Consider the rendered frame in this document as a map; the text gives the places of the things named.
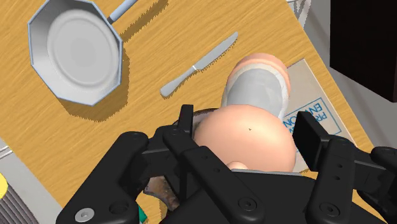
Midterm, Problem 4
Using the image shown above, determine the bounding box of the beige envelope with blue print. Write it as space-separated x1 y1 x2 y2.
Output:
280 58 358 173

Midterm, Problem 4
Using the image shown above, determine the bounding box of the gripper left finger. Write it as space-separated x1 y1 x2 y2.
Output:
55 104 266 224

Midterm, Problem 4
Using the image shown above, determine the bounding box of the dark cabinet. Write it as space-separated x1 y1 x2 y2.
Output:
329 0 397 103

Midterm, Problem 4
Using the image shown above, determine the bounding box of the wooden table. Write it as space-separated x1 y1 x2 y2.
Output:
0 0 387 224

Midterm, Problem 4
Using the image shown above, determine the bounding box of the rusty brown round object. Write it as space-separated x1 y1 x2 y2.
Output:
143 108 219 213

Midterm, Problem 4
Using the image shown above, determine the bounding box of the white octagonal pan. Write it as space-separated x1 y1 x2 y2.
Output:
27 0 139 107

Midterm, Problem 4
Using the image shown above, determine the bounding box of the silver table knife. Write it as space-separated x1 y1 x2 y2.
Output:
159 31 239 98

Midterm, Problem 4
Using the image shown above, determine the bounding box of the peach and grey figure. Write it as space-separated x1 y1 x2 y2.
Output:
192 52 297 173

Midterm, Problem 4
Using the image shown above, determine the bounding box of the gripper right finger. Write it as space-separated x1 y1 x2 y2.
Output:
292 111 397 224

